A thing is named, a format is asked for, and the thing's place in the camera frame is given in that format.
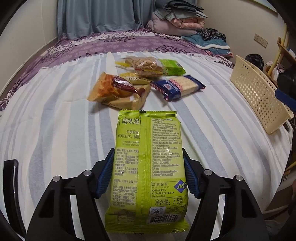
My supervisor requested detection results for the wall power socket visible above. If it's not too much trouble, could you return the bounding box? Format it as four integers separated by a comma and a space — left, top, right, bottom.
254, 34, 268, 48

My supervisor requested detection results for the blue saltine cracker pack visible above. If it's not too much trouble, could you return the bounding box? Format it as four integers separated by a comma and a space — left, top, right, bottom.
151, 75, 206, 101

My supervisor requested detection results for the stack of folded quilts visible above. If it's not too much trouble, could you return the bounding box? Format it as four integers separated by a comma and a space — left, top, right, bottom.
147, 1, 208, 37

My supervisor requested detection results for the purple floral bed sheet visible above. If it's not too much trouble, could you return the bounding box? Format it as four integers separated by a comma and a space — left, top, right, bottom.
1, 28, 234, 111

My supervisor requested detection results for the bamboo wooden shelf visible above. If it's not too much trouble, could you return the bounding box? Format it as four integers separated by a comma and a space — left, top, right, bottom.
266, 23, 295, 87

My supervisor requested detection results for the clear bag of crackers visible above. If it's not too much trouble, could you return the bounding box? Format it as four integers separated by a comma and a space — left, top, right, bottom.
125, 56, 165, 76

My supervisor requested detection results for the striped white blue sheet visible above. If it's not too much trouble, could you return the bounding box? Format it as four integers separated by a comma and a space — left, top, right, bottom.
1, 52, 292, 227

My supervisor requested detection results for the yellow bibizan biscuit packet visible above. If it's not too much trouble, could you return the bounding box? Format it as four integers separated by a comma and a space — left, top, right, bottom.
119, 72, 152, 85

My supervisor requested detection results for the framed wall picture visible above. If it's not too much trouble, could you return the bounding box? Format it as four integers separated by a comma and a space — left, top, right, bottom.
250, 0, 278, 14

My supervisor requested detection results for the blue folded blanket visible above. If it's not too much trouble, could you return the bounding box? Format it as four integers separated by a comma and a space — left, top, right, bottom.
181, 34, 233, 58

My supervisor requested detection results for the blue-grey curtain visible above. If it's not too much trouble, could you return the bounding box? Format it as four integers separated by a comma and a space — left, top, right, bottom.
57, 0, 156, 40

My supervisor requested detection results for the tan waffle snack bag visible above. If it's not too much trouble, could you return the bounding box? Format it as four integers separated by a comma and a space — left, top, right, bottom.
87, 72, 151, 110

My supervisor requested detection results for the leopard print cloth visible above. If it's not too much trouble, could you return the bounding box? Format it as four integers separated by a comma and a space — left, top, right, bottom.
198, 28, 227, 42

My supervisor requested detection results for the black backpack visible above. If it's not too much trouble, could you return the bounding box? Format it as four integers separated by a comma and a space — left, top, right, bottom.
245, 54, 264, 71

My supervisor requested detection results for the large green seaweed snack bag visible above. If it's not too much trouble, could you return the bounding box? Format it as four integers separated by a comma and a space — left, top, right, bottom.
105, 110, 189, 235

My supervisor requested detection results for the small green wafer pack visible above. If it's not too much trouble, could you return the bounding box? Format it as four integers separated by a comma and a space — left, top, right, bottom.
159, 59, 186, 76

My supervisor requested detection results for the clear yellow pastry packet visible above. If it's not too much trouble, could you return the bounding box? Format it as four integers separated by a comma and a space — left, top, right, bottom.
115, 61, 132, 69

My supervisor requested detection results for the cream perforated plastic basket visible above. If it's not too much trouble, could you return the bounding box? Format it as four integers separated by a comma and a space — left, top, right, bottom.
230, 55, 294, 135

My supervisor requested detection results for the pink cloth on shelf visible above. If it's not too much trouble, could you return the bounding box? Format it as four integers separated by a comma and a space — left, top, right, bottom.
265, 61, 285, 82

